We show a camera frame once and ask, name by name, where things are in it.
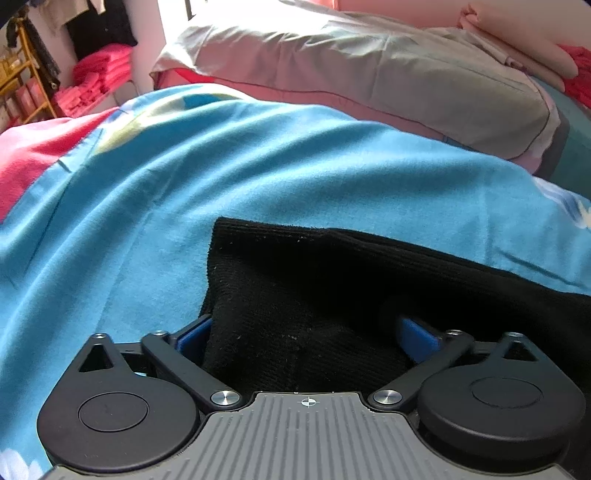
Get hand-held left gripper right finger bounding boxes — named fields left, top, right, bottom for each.
left=368, top=315, right=540, bottom=411

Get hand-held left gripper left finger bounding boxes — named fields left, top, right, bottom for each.
left=78, top=315, right=243, bottom=411

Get black pants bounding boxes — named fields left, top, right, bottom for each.
left=199, top=217, right=591, bottom=393

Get blue floral bed sheet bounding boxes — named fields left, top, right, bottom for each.
left=0, top=83, right=591, bottom=480

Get teal grey checked bedding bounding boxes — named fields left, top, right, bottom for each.
left=531, top=78, right=591, bottom=201

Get grey pink pillow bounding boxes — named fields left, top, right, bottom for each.
left=150, top=0, right=570, bottom=176

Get pile of red clothes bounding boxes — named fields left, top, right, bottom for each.
left=54, top=50, right=136, bottom=118

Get red knitted cloth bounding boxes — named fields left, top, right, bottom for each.
left=554, top=44, right=591, bottom=109

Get yellow wooden shelf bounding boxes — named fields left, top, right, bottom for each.
left=0, top=18, right=62, bottom=136

